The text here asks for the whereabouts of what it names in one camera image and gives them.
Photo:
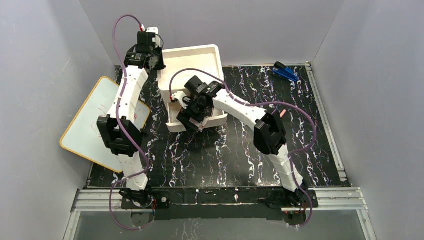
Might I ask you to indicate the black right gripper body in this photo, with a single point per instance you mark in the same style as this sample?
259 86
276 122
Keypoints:
190 121

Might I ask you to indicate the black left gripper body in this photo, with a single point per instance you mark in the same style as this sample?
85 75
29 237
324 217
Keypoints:
156 62

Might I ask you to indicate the white drawer organizer box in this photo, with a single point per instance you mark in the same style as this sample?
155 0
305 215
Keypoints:
187 70

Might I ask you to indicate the clear eyelash case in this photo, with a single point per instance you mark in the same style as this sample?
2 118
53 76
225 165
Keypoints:
202 124

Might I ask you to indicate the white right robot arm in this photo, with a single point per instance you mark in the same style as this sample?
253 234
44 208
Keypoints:
269 134

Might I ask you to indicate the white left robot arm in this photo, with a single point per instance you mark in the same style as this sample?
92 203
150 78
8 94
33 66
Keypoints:
117 128

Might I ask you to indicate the blue stapler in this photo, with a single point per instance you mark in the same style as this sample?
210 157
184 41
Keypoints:
283 71

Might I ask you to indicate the white board yellow frame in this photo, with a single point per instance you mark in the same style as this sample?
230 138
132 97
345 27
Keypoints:
94 132

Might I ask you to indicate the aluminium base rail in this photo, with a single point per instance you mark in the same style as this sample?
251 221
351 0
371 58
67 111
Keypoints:
167 203

